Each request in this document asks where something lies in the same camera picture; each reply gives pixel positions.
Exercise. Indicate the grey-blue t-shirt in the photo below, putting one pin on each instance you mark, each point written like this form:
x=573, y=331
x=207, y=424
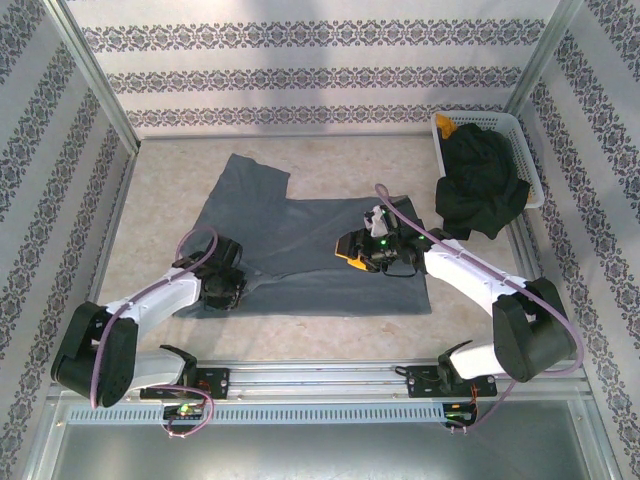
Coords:
x=320, y=295

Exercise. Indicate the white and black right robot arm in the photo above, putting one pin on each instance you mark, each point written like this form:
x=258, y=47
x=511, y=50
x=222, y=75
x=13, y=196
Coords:
x=465, y=270

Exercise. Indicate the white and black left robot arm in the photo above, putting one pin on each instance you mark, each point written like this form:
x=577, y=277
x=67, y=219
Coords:
x=160, y=295

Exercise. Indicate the white tape strip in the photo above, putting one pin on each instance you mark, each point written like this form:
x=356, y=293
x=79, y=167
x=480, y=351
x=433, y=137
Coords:
x=376, y=225

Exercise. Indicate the black t-shirt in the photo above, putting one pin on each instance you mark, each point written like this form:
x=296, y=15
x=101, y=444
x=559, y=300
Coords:
x=475, y=180

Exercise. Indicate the controller board with green light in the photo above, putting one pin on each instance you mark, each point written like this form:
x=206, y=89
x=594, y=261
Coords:
x=184, y=412

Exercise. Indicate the orange t-shirt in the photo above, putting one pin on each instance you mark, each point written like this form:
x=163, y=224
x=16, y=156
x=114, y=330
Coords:
x=445, y=125

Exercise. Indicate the white plastic perforated basket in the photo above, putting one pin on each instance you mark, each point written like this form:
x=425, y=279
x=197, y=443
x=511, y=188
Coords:
x=526, y=165

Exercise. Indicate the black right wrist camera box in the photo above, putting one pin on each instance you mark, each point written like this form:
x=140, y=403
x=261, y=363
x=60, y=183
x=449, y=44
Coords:
x=393, y=226

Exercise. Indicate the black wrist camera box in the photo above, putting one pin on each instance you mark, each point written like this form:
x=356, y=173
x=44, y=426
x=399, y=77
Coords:
x=227, y=254
x=393, y=226

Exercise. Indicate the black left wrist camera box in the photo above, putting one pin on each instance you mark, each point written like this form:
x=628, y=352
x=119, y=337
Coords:
x=227, y=254

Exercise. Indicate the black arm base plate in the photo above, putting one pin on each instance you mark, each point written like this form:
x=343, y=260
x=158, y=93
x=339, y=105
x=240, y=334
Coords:
x=425, y=382
x=215, y=382

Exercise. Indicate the aluminium mounting rail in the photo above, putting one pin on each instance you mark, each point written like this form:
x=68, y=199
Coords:
x=320, y=380

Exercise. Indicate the aluminium table edge rail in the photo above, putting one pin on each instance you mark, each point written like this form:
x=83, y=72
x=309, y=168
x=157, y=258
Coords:
x=280, y=136

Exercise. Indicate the aluminium frame post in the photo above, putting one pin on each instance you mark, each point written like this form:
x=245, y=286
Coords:
x=90, y=75
x=542, y=55

